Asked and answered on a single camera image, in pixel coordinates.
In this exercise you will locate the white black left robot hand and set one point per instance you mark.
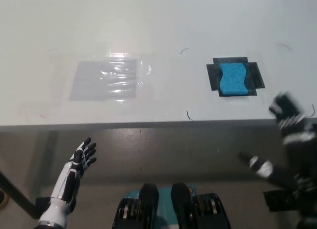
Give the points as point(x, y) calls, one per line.
point(69, 174)

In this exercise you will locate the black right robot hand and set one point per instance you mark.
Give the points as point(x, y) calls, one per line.
point(297, 137)

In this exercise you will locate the blue wavy sponge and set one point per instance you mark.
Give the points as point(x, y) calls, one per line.
point(234, 80)

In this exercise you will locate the black tape marked spot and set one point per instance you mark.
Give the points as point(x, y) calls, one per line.
point(255, 75)

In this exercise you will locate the black teal robot body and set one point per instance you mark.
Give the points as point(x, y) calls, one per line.
point(180, 201)

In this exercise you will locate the black table leg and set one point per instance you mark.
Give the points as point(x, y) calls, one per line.
point(21, 196)
point(280, 201)

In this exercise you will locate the brown tape roll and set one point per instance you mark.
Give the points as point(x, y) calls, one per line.
point(3, 200)

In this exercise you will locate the clear plastic sheet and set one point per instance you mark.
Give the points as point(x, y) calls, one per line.
point(86, 85)

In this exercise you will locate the clear plastic film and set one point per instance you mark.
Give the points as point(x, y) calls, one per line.
point(146, 77)

